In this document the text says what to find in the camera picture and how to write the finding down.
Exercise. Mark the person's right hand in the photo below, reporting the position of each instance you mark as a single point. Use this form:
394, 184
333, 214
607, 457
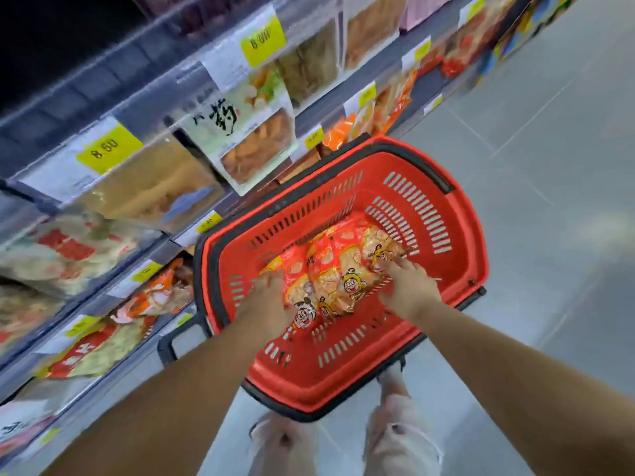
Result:
414, 292

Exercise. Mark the person's left hand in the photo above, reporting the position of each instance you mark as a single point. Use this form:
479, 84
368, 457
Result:
265, 307

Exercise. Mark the red plastic shopping basket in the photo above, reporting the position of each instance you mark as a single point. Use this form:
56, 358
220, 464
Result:
446, 292

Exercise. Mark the grey store shelving unit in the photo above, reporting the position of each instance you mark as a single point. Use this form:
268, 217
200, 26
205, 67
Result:
124, 89

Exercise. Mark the person's left forearm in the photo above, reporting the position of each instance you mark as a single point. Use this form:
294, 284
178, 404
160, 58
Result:
163, 411

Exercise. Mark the person's right forearm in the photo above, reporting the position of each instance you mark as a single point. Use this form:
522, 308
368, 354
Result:
521, 391

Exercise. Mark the orange white bag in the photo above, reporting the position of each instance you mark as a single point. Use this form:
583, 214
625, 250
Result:
154, 294

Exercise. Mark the brown cardboard box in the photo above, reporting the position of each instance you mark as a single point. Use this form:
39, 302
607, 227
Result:
300, 167

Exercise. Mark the beige trousers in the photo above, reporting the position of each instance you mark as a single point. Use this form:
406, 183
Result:
402, 441

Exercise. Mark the tan pastry pack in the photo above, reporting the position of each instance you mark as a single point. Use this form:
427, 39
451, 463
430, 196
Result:
154, 188

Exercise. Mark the white green pastry pack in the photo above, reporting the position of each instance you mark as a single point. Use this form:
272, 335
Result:
248, 138

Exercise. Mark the pale bag red label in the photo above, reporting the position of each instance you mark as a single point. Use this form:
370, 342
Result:
99, 349

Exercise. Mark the pale red noodle bag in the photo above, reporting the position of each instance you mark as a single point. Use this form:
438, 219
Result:
25, 317
74, 252

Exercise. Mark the clear window pastry pack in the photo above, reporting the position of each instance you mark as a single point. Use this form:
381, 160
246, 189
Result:
372, 29
310, 66

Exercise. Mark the white ink drawing bag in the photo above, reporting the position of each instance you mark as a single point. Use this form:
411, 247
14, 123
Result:
34, 406

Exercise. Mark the row of red orange bags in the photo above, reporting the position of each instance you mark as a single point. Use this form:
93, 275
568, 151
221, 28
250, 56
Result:
466, 44

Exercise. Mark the pink wafer pack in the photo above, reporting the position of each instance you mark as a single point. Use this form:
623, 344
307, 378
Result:
424, 9

